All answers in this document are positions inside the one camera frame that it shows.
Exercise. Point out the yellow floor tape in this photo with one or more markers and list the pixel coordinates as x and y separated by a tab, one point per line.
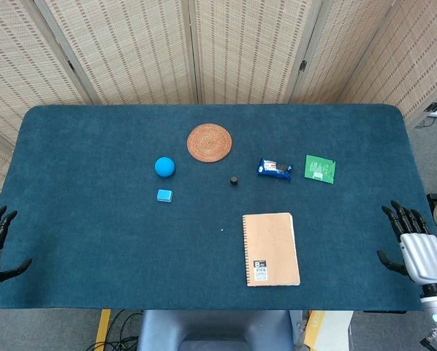
103	329

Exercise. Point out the blue ball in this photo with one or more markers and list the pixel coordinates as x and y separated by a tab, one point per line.
164	167

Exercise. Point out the tan spiral notebook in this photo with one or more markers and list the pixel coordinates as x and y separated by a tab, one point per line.
273	248

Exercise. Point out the blue white eraser block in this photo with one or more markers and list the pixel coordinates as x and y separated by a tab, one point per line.
164	195

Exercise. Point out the blue table cloth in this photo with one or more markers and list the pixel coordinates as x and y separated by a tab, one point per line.
112	237

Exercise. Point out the blue cookie packet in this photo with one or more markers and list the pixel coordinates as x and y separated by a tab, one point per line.
274	169

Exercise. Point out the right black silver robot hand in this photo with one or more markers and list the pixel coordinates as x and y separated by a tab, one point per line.
425	257

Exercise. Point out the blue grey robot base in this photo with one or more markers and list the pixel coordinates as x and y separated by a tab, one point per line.
215	331

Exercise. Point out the white yellow cardboard box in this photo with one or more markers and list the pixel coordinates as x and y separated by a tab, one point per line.
328	329

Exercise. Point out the round woven rattan coaster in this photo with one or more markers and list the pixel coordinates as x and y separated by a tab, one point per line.
209	142

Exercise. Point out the small black cap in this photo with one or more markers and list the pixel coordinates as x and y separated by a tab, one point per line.
234	180

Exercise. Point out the green sachet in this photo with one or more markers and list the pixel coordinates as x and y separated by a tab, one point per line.
319	169

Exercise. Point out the black screen hinge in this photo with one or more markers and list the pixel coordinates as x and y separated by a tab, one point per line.
71	66
303	66

